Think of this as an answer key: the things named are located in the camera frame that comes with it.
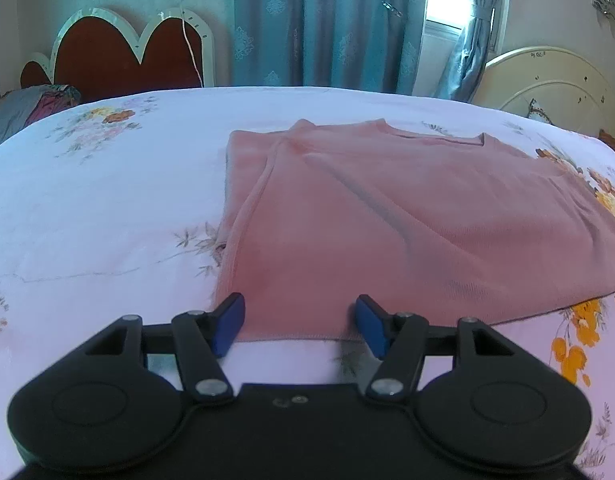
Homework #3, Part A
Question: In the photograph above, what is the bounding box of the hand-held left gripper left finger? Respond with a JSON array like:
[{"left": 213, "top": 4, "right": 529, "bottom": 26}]
[{"left": 82, "top": 292, "right": 245, "bottom": 405}]

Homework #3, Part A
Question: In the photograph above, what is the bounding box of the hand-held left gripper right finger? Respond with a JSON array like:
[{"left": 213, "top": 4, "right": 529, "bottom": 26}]
[{"left": 356, "top": 295, "right": 519, "bottom": 405}]

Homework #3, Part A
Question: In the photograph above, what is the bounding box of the pink long-sleeved sweater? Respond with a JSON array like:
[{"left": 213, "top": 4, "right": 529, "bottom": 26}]
[{"left": 214, "top": 118, "right": 615, "bottom": 343}]

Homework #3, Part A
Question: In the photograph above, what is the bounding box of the white floral bedsheet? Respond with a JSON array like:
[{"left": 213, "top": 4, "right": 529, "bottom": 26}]
[{"left": 0, "top": 85, "right": 615, "bottom": 480}]

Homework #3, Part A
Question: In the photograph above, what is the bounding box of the small embroidered cushion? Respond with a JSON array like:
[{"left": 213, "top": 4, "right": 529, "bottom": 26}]
[{"left": 528, "top": 98, "right": 554, "bottom": 126}]

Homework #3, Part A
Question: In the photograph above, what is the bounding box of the red scalloped headboard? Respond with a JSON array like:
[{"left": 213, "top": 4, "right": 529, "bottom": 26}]
[{"left": 20, "top": 6, "right": 218, "bottom": 104}]

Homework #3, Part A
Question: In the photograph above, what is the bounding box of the pile of grey bedding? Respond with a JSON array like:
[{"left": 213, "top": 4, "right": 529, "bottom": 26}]
[{"left": 0, "top": 85, "right": 83, "bottom": 153}]

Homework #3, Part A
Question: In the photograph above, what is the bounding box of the teal patterned curtain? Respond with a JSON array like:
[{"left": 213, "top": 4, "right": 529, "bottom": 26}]
[{"left": 232, "top": 0, "right": 431, "bottom": 97}]

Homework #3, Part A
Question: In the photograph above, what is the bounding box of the cream round headboard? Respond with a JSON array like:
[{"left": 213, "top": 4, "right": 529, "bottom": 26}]
[{"left": 480, "top": 46, "right": 615, "bottom": 138}]

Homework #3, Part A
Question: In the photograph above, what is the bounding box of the teal tied-back curtain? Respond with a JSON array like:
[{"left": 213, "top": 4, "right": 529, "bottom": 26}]
[{"left": 434, "top": 0, "right": 514, "bottom": 107}]

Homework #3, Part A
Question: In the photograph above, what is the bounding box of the white hanging cable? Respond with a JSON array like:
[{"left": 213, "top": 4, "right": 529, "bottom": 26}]
[{"left": 156, "top": 0, "right": 208, "bottom": 89}]

